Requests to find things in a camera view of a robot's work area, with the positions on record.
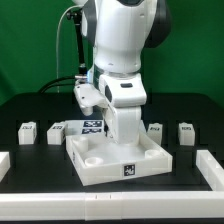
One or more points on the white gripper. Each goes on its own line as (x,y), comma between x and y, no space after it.
(123,123)

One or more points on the white square tabletop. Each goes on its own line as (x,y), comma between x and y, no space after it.
(98,159)

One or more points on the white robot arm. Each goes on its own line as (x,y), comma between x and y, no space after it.
(119,30)

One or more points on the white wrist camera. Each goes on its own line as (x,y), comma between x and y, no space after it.
(87,97)

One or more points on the white marker base plate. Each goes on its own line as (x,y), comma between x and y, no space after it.
(78,127)

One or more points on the white right obstacle wall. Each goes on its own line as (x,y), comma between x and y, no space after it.
(210,169)

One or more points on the white obstacle wall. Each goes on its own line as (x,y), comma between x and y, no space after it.
(210,169)
(4,164)
(111,206)

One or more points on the white front obstacle wall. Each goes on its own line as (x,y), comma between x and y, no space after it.
(111,206)

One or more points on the black camera stand pole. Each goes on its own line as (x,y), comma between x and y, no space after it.
(76,17)

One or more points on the white left obstacle wall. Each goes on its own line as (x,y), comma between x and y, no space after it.
(4,164)

